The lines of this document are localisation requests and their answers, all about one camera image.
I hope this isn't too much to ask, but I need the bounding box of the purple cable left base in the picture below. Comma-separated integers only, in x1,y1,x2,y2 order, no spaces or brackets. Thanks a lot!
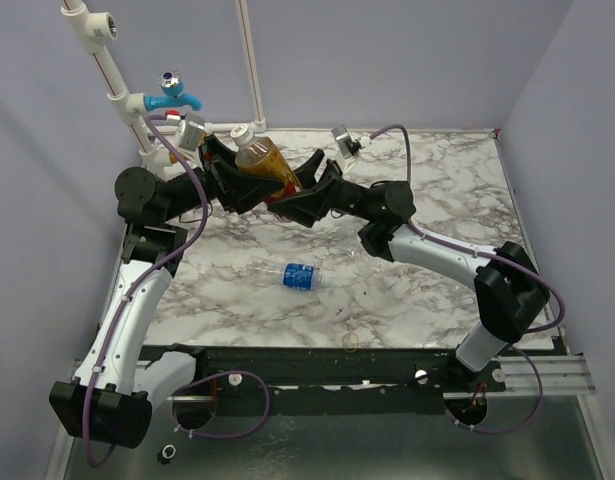
171,370,271,441

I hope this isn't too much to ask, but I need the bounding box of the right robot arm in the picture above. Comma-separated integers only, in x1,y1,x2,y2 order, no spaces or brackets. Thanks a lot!
267,127,554,392

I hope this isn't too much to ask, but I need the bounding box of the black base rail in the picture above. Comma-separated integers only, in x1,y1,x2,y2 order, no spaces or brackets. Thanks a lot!
136,342,508,416

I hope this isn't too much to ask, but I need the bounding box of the purple cable base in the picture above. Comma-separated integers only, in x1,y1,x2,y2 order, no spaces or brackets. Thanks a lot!
171,370,271,441
451,344,546,435

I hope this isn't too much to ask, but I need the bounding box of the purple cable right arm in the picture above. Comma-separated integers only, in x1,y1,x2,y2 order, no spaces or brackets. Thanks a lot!
366,124,566,331

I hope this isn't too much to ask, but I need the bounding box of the clear plastic bottle middle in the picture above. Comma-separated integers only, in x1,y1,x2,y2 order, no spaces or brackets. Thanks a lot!
336,244,397,290

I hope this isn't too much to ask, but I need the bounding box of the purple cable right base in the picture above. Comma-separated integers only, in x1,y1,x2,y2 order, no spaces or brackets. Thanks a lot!
451,344,546,435

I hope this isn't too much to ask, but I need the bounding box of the small black white knob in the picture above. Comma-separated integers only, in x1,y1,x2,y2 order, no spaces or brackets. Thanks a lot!
157,444,177,465

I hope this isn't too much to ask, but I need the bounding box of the yellow rubber band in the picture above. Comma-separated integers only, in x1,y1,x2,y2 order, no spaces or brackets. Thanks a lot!
341,332,360,352

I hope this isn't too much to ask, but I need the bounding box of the golden energy drink bottle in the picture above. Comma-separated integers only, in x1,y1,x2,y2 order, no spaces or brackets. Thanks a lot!
235,133,302,205

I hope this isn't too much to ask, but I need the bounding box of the blue faucet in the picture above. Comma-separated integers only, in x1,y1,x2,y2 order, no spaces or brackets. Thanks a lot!
143,70,202,112

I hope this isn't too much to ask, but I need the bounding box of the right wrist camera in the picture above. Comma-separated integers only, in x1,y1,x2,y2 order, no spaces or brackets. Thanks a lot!
331,125,372,176

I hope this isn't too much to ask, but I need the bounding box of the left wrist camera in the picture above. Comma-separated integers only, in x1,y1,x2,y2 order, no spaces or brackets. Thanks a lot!
175,113,206,152

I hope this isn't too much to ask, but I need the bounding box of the white bottle cap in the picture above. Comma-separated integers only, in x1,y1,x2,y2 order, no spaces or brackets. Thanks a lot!
230,124,255,147

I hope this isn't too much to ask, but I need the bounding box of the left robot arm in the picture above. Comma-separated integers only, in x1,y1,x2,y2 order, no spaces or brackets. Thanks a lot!
49,138,283,448

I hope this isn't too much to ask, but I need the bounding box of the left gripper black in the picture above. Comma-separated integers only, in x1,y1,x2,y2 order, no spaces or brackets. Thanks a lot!
163,135,285,223

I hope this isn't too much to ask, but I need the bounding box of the white PVC pipe frame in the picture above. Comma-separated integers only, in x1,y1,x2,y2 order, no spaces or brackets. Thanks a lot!
61,1,267,177

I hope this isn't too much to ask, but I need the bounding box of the blue label water bottle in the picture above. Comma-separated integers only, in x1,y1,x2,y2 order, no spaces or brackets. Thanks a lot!
252,260,330,291

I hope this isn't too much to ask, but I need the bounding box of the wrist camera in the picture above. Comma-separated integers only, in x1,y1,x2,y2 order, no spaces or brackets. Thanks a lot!
331,125,372,176
175,113,206,152

